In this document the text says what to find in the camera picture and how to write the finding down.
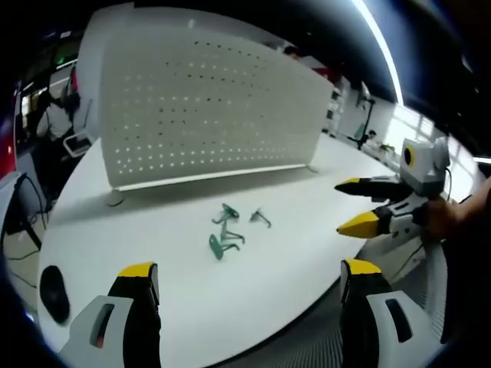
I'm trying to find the person's right hand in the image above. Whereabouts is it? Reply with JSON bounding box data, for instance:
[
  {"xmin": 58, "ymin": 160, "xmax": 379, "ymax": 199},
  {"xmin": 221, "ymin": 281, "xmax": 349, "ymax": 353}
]
[{"xmin": 422, "ymin": 196, "xmax": 473, "ymax": 242}]

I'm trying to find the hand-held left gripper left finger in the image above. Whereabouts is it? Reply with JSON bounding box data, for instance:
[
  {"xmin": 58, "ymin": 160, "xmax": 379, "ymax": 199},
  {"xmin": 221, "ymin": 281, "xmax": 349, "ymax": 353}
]
[{"xmin": 57, "ymin": 261, "xmax": 163, "ymax": 368}]

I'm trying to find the black computer mouse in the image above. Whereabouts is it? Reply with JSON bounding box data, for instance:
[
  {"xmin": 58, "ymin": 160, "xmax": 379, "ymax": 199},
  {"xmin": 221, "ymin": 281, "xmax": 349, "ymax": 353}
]
[{"xmin": 39, "ymin": 264, "xmax": 71, "ymax": 324}]

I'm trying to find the ceiling light strip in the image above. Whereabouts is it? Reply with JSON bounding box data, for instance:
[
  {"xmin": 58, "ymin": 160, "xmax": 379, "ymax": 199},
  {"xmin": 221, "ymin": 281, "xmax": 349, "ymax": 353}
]
[{"xmin": 351, "ymin": 0, "xmax": 404, "ymax": 105}]

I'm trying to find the white office chair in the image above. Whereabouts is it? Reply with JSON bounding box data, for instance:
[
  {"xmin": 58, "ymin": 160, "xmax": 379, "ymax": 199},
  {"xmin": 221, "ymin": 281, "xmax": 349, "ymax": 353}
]
[{"xmin": 62, "ymin": 131, "xmax": 94, "ymax": 157}]

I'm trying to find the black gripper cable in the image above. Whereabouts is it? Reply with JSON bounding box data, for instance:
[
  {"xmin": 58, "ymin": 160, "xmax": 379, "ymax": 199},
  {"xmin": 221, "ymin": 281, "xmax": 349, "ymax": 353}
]
[{"xmin": 443, "ymin": 164, "xmax": 453, "ymax": 201}]

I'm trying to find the black desk lamp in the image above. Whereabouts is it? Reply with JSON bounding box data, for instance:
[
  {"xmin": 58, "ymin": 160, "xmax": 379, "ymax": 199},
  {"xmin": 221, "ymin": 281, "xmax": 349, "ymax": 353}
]
[{"xmin": 355, "ymin": 81, "xmax": 377, "ymax": 150}]

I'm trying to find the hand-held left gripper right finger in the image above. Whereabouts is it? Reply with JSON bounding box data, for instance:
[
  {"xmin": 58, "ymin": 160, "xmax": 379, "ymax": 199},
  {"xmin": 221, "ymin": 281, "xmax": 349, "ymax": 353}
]
[{"xmin": 339, "ymin": 258, "xmax": 443, "ymax": 368}]

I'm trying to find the green hook assembly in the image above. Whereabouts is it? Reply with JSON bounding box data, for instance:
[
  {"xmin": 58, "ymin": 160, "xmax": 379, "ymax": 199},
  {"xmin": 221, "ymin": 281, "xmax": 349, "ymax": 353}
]
[
  {"xmin": 249, "ymin": 207, "xmax": 273, "ymax": 229},
  {"xmin": 208, "ymin": 225, "xmax": 246, "ymax": 262},
  {"xmin": 211, "ymin": 203, "xmax": 242, "ymax": 225}
]

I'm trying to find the white shelf unit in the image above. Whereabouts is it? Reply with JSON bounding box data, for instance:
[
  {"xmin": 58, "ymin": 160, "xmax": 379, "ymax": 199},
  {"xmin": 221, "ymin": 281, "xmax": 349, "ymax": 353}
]
[{"xmin": 325, "ymin": 86, "xmax": 343, "ymax": 134}]

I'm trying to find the white perforated mounting plate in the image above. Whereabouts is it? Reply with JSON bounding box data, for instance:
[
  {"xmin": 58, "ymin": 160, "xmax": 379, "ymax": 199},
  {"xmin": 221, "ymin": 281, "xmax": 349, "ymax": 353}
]
[{"xmin": 99, "ymin": 8, "xmax": 334, "ymax": 207}]

